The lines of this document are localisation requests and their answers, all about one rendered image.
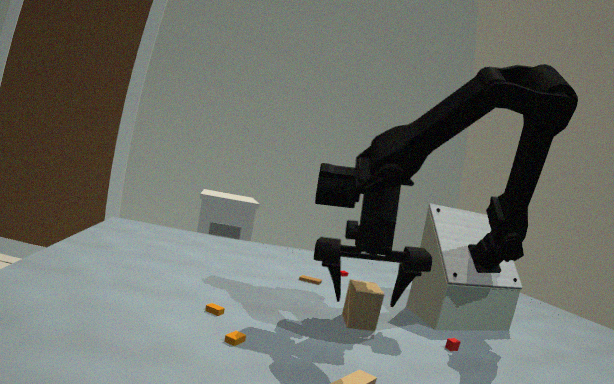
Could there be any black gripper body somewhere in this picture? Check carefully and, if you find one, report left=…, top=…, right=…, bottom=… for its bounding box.
left=314, top=209, right=432, bottom=272

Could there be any small red block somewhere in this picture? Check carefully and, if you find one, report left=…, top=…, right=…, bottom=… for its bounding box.
left=445, top=338, right=461, bottom=352

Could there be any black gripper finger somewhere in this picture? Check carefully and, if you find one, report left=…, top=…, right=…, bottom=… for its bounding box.
left=390, top=263, right=422, bottom=307
left=322, top=259, right=341, bottom=302

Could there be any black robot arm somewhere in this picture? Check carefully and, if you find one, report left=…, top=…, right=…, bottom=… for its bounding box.
left=315, top=64, right=578, bottom=273

